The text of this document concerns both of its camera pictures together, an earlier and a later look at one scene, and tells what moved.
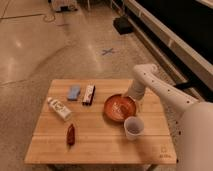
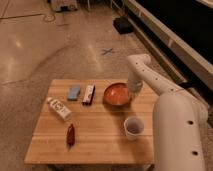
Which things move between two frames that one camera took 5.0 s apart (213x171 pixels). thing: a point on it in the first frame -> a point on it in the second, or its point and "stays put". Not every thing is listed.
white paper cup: [134, 126] stays put
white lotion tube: [58, 108] stays put
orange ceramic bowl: [118, 107] -> [116, 94]
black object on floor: [122, 25] stays put
